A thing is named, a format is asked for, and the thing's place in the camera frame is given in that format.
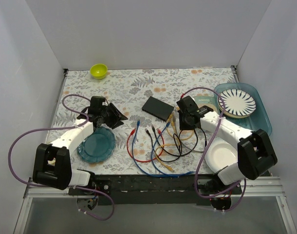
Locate yellow ethernet cable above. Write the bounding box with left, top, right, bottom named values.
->
left=154, top=143, right=181, bottom=173
left=165, top=112, right=197, bottom=141

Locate red ethernet cable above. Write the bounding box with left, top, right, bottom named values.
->
left=126, top=128, right=165, bottom=163

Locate black ethernet cable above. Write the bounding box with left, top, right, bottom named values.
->
left=150, top=125, right=207, bottom=158
left=145, top=128, right=200, bottom=158

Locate blue ethernet cable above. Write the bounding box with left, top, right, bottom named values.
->
left=150, top=119, right=175, bottom=174
left=133, top=120, right=195, bottom=176

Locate black network switch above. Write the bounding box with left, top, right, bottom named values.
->
left=142, top=97, right=174, bottom=121

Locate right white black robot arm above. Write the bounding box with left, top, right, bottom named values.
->
left=177, top=96, right=278, bottom=194

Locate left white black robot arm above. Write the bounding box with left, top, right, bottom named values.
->
left=32, top=96, right=128, bottom=195

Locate floral table mat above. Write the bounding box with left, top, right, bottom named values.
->
left=46, top=68, right=236, bottom=175

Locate beige square dish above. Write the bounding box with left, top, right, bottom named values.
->
left=198, top=103, right=217, bottom=112

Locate light green plate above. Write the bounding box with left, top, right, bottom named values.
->
left=192, top=96, right=216, bottom=106

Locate teal scalloped plate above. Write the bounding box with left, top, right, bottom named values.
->
left=77, top=127, right=116, bottom=164

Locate lime green bowl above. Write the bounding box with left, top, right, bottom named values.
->
left=90, top=64, right=108, bottom=80

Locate white paper plate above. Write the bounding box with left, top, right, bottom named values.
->
left=205, top=138, right=238, bottom=173

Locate blue striped white plate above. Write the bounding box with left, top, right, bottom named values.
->
left=217, top=89, right=256, bottom=118

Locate teal plastic tray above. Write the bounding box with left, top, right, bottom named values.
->
left=214, top=83, right=272, bottom=136

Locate black mounting base plate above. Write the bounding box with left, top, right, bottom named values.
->
left=68, top=173, right=241, bottom=207

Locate aluminium frame rail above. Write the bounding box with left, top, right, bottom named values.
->
left=14, top=176, right=297, bottom=234

